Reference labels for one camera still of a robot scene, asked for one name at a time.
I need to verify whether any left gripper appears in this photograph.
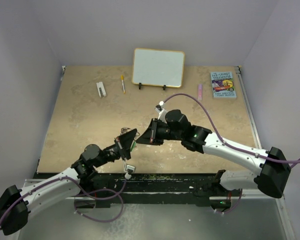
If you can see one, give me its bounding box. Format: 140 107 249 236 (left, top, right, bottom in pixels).
93 127 136 168

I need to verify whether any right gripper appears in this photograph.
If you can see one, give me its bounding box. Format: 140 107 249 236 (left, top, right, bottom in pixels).
137 117 183 145

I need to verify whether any key with green tag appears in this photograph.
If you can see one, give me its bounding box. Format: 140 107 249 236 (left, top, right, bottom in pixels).
130 141 136 152

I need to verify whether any keyring with tagged keys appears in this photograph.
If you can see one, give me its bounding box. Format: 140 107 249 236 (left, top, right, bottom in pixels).
120 127 140 137

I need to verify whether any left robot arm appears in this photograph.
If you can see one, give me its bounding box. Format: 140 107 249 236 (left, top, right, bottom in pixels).
0 128 137 236

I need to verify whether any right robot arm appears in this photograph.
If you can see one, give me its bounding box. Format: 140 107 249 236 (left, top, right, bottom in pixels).
136 109 291 199

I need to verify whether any white eraser block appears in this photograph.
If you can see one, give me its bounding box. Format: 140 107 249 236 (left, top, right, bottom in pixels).
96 81 107 98

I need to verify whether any yellow white marker pen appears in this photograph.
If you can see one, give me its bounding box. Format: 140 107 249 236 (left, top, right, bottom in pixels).
120 75 126 94

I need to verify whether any pink highlighter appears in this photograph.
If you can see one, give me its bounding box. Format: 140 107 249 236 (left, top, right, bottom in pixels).
197 84 203 101

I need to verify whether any small whiteboard on stand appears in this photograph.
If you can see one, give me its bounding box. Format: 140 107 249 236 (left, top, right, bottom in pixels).
131 48 186 89

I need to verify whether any blue paperback book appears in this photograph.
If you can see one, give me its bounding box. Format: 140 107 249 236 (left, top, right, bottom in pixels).
210 71 237 99

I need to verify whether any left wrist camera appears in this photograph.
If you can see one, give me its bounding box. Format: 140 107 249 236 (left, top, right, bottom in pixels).
123 160 136 180

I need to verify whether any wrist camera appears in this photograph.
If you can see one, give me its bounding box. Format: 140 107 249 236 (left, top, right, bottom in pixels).
155 101 168 123
123 160 136 180

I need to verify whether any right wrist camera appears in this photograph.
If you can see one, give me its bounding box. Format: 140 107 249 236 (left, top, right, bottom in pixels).
155 101 168 123

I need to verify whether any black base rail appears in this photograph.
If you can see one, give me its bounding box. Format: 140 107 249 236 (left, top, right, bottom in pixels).
36 171 242 210

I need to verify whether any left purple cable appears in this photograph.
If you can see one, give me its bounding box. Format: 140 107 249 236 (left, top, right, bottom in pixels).
0 177 127 231

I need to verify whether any purple cable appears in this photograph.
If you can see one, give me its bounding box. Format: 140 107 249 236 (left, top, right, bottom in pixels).
163 93 300 216
0 177 127 231

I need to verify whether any aluminium frame rail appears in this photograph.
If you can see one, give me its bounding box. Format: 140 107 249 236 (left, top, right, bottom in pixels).
234 66 291 199

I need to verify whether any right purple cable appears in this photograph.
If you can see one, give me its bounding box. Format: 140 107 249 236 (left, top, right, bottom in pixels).
163 93 300 216

